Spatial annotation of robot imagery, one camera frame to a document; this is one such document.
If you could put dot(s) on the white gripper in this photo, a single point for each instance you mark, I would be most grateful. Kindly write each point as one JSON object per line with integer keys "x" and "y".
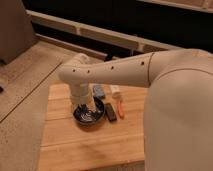
{"x": 81, "y": 94}

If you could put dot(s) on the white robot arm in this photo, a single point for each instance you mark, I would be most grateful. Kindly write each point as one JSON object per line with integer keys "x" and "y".
{"x": 178, "y": 109}

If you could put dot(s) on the dark ceramic bowl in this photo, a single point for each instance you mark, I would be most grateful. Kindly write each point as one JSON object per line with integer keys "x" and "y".
{"x": 85, "y": 116}

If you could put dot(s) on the blue grey sponge block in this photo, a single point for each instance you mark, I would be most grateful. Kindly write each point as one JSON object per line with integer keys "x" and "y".
{"x": 98, "y": 91}

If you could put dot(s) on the black rectangular block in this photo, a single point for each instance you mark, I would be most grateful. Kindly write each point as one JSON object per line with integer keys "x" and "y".
{"x": 110, "y": 113}

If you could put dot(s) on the white small bottle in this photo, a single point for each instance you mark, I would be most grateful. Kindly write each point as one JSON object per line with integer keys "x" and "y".
{"x": 115, "y": 90}

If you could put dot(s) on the wooden cutting board table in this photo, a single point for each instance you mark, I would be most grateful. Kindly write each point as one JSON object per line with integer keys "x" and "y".
{"x": 106, "y": 146}

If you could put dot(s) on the grey couch corner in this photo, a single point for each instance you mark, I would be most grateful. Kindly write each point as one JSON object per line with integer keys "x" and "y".
{"x": 16, "y": 32}

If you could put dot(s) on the white shelf rail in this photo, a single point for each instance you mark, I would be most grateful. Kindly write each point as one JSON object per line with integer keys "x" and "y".
{"x": 99, "y": 34}

